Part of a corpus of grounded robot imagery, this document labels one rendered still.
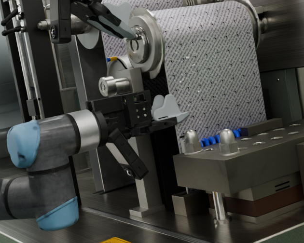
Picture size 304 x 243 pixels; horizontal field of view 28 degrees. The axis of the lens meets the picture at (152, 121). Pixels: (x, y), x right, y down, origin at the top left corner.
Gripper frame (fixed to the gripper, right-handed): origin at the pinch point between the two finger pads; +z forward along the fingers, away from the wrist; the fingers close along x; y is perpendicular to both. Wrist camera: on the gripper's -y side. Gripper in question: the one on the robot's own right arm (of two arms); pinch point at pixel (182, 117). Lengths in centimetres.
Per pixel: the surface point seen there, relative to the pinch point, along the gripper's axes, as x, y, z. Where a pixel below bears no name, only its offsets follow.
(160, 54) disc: 0.0, 13.3, -2.5
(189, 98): -0.2, 3.5, 2.3
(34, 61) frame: 33.1, 16.7, -15.9
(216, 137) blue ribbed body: -2.8, -5.2, 5.4
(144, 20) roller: 2.4, 20.4, -3.4
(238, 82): -0.3, 4.6, 15.3
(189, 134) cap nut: -7.7, -2.3, -4.3
